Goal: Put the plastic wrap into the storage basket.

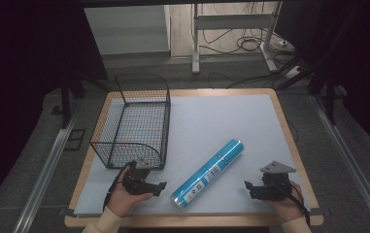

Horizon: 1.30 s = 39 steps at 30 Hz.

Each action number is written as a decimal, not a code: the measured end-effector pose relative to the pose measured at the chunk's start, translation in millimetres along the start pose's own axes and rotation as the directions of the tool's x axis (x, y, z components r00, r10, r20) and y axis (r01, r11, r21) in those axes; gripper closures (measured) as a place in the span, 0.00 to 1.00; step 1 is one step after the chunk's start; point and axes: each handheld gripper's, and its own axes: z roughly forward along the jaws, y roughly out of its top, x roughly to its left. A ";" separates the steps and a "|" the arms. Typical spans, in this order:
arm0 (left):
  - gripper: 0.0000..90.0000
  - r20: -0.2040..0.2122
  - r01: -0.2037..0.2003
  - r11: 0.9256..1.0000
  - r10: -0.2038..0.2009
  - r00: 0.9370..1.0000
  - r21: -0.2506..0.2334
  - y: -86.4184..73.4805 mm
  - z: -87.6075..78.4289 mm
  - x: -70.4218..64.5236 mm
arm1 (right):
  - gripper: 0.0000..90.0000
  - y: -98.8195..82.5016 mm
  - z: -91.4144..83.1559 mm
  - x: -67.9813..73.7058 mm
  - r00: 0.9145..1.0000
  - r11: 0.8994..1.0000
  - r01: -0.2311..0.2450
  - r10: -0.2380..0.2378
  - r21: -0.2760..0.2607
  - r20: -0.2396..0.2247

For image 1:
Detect metal floor rail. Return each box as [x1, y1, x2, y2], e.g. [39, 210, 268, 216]
[310, 94, 370, 233]
[12, 103, 82, 233]

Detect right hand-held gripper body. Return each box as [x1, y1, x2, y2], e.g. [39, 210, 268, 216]
[252, 160, 298, 200]

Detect black floor frame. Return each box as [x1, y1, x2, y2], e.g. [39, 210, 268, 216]
[63, 128, 87, 151]

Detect blue cylindrical roll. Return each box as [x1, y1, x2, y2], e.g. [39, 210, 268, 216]
[171, 138, 246, 211]

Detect left hand-held gripper cable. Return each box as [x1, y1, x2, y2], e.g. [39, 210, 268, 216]
[102, 160, 135, 212]

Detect black floor cables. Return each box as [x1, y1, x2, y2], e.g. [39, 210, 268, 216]
[190, 3, 298, 90]

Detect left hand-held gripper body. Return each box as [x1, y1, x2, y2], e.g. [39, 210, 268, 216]
[122, 158, 153, 196]

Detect person's left hand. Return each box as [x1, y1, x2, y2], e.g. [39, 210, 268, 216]
[107, 170, 155, 218]

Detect white power strip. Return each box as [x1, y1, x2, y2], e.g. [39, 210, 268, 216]
[283, 65, 304, 81]

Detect white table mat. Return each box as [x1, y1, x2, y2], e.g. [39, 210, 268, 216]
[73, 93, 312, 216]

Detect black stand leg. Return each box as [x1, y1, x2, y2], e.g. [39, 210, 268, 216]
[59, 81, 87, 130]
[322, 76, 340, 126]

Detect white board panel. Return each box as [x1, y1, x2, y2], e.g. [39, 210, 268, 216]
[83, 4, 172, 56]

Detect black wire mesh basket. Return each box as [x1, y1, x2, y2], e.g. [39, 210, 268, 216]
[88, 73, 172, 171]

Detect white metal desk frame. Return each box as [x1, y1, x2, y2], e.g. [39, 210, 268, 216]
[190, 1, 284, 76]

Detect person's right hand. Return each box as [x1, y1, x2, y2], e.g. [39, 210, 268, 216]
[264, 181, 305, 224]

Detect dark curtain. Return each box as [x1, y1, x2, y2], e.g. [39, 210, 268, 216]
[274, 0, 370, 159]
[0, 0, 109, 215]

